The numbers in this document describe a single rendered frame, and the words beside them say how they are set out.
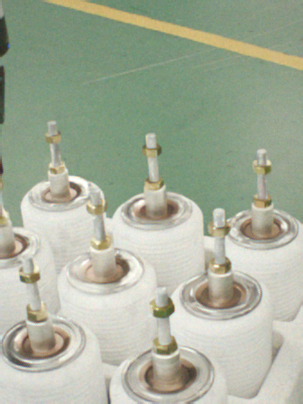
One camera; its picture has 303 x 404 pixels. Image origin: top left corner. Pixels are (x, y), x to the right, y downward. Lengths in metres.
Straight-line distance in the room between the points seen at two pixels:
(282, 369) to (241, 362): 0.05
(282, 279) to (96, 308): 0.19
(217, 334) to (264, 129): 0.97
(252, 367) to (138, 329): 0.12
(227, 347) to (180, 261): 0.17
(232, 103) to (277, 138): 0.20
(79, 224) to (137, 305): 0.17
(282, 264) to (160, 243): 0.13
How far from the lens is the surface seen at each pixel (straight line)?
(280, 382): 0.77
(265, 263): 0.81
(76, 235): 0.91
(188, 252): 0.87
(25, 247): 0.85
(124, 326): 0.78
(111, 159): 1.56
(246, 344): 0.74
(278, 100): 1.78
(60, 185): 0.92
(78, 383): 0.70
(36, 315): 0.69
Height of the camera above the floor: 0.70
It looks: 30 degrees down
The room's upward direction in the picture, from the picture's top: 5 degrees counter-clockwise
